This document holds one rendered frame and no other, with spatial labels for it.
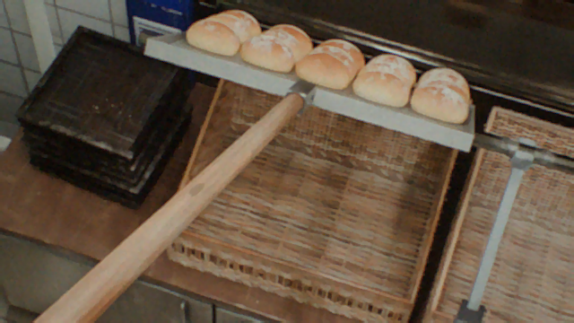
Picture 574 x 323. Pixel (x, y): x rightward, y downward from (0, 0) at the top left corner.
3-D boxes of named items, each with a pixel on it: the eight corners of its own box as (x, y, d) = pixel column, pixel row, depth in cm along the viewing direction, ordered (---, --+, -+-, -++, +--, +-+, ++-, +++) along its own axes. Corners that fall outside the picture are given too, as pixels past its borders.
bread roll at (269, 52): (295, 71, 173) (303, 41, 171) (287, 76, 167) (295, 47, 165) (243, 55, 174) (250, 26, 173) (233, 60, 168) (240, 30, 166)
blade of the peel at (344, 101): (468, 152, 150) (473, 135, 149) (143, 54, 157) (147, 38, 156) (473, 107, 184) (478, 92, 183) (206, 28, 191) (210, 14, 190)
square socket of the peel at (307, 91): (302, 116, 145) (308, 95, 144) (279, 109, 145) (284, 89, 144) (313, 104, 153) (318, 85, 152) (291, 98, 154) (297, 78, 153)
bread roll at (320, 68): (350, 87, 171) (358, 58, 170) (344, 94, 165) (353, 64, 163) (296, 72, 172) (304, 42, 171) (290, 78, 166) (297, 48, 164)
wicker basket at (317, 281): (235, 100, 241) (236, 28, 218) (452, 164, 234) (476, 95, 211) (162, 262, 215) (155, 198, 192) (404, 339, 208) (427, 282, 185)
